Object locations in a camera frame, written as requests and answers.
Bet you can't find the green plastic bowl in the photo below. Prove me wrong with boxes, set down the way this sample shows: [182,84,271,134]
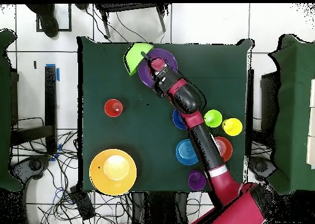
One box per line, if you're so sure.
[122,42,154,77]

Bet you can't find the purple plastic bowl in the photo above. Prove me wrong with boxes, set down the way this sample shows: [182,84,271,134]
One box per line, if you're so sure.
[137,48,178,89]

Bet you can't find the dark green tablecloth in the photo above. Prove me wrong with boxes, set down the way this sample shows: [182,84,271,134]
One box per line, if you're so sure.
[76,36,254,194]

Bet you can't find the black metal stool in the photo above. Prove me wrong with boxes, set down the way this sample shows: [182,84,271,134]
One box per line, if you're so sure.
[94,3,170,40]

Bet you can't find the dark blue plastic bowl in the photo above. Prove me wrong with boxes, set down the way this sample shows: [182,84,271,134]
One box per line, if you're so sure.
[172,108,189,130]

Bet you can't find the red plastic cup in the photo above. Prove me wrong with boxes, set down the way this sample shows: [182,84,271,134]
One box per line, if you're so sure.
[103,98,124,118]

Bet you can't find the green plastic cup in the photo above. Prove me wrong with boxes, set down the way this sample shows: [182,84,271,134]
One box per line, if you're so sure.
[203,109,223,129]

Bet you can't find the blue tape strip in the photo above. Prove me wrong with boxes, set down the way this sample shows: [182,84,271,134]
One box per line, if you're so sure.
[46,63,60,82]

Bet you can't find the light blue plastic bowl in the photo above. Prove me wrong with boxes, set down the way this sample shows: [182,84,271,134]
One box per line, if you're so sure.
[175,138,199,166]

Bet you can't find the yellow plastic cup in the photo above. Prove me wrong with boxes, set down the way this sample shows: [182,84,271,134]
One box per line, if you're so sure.
[221,117,244,137]

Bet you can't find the person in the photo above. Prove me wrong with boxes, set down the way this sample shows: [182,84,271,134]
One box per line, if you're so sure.
[25,4,60,38]

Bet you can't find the orange-red plastic bowl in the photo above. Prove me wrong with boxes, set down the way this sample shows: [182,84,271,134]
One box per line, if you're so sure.
[213,136,234,162]

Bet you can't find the large yellow plastic bowl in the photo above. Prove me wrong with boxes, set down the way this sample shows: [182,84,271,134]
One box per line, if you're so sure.
[89,148,138,197]

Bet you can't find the purple plastic cup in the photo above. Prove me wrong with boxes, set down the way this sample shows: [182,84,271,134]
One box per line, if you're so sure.
[188,169,207,192]

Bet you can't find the green cloth side table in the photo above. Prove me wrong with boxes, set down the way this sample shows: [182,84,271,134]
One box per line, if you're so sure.
[0,29,24,191]
[269,34,315,195]

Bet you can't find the black chair base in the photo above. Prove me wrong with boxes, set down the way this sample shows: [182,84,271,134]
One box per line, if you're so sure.
[248,156,277,182]
[9,154,52,183]

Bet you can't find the black power strip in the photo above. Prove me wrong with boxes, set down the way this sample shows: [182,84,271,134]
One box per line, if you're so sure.
[70,185,96,221]

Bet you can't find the white boxes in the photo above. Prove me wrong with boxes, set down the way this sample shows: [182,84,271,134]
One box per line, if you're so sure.
[306,78,315,169]

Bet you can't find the black square floor frame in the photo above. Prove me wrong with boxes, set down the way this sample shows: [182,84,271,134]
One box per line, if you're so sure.
[36,4,73,33]

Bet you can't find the black table frame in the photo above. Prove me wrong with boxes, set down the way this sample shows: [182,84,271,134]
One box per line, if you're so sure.
[246,68,255,156]
[10,65,58,154]

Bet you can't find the tangle of floor cables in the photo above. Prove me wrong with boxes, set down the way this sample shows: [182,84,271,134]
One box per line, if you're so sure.
[10,116,134,224]

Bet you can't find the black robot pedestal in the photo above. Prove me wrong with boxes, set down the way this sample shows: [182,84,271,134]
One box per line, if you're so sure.
[131,191,189,224]

